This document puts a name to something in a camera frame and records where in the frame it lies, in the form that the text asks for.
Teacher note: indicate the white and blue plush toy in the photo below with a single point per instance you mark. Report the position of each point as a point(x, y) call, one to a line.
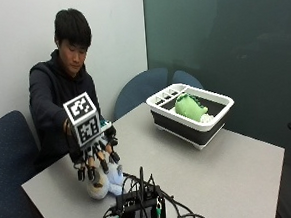
point(104, 183)

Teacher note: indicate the white marker cube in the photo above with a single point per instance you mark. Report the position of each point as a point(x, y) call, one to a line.
point(83, 121)

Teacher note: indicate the blue fabric chair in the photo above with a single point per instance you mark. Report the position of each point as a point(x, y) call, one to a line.
point(187, 79)
point(140, 89)
point(9, 165)

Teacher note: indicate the black electronics box with antenna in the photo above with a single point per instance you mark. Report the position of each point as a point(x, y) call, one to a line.
point(141, 213)

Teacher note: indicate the the person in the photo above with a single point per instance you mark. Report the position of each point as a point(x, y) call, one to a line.
point(49, 89)

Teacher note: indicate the green dinosaur plush toy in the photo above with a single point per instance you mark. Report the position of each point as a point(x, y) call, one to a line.
point(189, 107)

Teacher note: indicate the white and black dish basin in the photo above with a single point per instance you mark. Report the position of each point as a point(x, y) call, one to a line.
point(193, 125)

